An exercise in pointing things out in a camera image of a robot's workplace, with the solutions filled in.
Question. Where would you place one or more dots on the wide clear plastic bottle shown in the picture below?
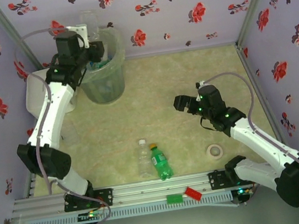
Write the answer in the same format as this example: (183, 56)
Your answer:
(90, 24)

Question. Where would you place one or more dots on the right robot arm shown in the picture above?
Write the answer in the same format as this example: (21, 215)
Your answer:
(265, 140)

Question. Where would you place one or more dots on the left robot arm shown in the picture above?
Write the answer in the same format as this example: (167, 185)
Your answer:
(54, 111)

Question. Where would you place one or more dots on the clear plastic bin liner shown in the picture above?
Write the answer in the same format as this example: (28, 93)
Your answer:
(119, 52)

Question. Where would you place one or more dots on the translucent grey waste bin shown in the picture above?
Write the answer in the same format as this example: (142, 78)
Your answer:
(107, 90)

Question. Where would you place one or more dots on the masking tape roll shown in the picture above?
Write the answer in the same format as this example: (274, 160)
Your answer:
(209, 152)

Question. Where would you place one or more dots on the white plastic lidded box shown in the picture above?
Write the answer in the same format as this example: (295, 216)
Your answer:
(32, 97)

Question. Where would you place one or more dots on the tall clear bottle white cap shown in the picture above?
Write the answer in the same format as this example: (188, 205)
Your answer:
(144, 160)

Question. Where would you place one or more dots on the red toy brick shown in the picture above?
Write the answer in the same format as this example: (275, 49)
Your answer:
(193, 193)

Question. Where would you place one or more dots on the right circuit board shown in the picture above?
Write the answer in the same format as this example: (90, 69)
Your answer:
(241, 191)

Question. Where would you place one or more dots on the circuit board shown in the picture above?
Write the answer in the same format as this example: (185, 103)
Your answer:
(241, 191)
(90, 215)

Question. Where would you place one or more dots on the green toy brick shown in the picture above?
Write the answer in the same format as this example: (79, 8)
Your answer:
(174, 198)

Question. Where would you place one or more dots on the left circuit board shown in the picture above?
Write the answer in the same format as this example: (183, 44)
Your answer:
(90, 215)

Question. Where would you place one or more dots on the aluminium side frame bar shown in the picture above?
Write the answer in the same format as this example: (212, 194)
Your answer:
(244, 57)

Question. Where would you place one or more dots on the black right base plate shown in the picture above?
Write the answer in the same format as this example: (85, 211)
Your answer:
(217, 180)

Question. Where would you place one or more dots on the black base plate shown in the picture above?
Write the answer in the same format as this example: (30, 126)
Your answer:
(217, 180)
(105, 197)

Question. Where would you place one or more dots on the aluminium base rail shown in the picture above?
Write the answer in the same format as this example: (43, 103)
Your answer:
(149, 191)

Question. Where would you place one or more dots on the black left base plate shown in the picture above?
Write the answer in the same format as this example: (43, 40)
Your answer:
(105, 197)

